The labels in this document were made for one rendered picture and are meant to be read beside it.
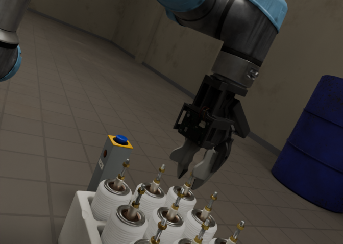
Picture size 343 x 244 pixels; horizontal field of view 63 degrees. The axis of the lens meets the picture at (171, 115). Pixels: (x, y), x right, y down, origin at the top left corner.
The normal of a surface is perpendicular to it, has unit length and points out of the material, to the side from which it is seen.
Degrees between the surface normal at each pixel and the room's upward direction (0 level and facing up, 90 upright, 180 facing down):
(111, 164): 90
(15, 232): 0
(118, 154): 90
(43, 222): 0
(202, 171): 85
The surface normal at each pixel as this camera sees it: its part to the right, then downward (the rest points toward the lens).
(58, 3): 0.42, 0.37
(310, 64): -0.82, -0.23
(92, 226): 0.39, -0.90
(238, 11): -0.14, -0.17
